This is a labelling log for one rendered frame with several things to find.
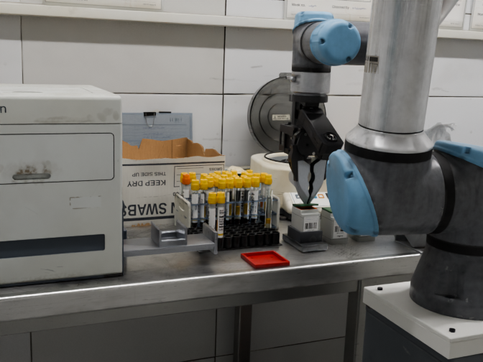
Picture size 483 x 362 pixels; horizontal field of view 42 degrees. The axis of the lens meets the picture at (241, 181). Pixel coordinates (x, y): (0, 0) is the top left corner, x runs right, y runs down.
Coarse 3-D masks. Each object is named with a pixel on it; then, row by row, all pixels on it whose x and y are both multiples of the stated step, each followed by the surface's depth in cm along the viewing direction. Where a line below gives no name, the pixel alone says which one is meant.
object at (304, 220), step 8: (296, 208) 124; (304, 208) 124; (312, 208) 124; (296, 216) 124; (304, 216) 122; (312, 216) 122; (320, 216) 123; (296, 224) 124; (304, 224) 122; (312, 224) 123
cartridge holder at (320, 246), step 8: (288, 232) 126; (296, 232) 123; (304, 232) 122; (312, 232) 123; (320, 232) 123; (288, 240) 126; (296, 240) 123; (304, 240) 122; (312, 240) 123; (320, 240) 124; (296, 248) 123; (304, 248) 121; (312, 248) 121; (320, 248) 122
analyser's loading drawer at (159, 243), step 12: (156, 228) 109; (180, 228) 112; (204, 228) 116; (132, 240) 111; (144, 240) 112; (156, 240) 110; (168, 240) 108; (180, 240) 109; (192, 240) 113; (204, 240) 113; (216, 240) 111; (132, 252) 106; (144, 252) 107; (156, 252) 108; (168, 252) 109; (216, 252) 112
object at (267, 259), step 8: (248, 256) 117; (256, 256) 117; (264, 256) 117; (272, 256) 117; (280, 256) 116; (256, 264) 111; (264, 264) 111; (272, 264) 112; (280, 264) 112; (288, 264) 113
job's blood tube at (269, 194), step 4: (268, 192) 126; (268, 196) 127; (268, 200) 127; (268, 204) 127; (268, 208) 127; (268, 212) 127; (268, 216) 127; (268, 220) 127; (264, 224) 128; (268, 224) 128
